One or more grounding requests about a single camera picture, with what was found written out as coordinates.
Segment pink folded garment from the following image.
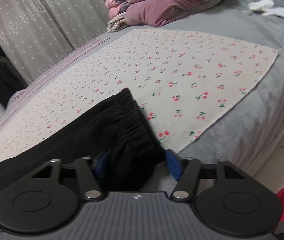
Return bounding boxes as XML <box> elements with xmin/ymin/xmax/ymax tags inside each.
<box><xmin>105</xmin><ymin>0</ymin><xmax>131</xmax><ymax>19</ymax></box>

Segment grey bed sheet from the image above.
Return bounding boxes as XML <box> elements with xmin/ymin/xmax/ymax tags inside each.
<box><xmin>0</xmin><ymin>0</ymin><xmax>284</xmax><ymax>196</ymax></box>

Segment striped folded cloth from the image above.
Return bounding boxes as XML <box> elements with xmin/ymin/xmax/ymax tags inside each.
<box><xmin>106</xmin><ymin>12</ymin><xmax>128</xmax><ymax>33</ymax></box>

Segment white crumpled tissue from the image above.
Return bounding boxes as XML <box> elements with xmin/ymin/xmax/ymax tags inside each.
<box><xmin>248</xmin><ymin>0</ymin><xmax>284</xmax><ymax>17</ymax></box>

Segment black pants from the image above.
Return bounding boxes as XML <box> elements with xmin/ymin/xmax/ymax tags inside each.
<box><xmin>0</xmin><ymin>88</ymin><xmax>165</xmax><ymax>192</ymax></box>

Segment black hanging bag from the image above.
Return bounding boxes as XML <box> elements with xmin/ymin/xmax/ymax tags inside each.
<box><xmin>0</xmin><ymin>47</ymin><xmax>28</xmax><ymax>109</ymax></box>

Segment pink striped blanket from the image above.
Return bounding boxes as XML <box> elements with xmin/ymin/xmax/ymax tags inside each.
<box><xmin>0</xmin><ymin>37</ymin><xmax>109</xmax><ymax>128</ymax></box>

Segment cherry print blanket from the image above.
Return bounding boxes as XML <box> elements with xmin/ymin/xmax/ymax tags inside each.
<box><xmin>0</xmin><ymin>29</ymin><xmax>278</xmax><ymax>162</ymax></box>

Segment grey star curtain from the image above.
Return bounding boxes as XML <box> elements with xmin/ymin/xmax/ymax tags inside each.
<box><xmin>0</xmin><ymin>0</ymin><xmax>109</xmax><ymax>83</ymax></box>

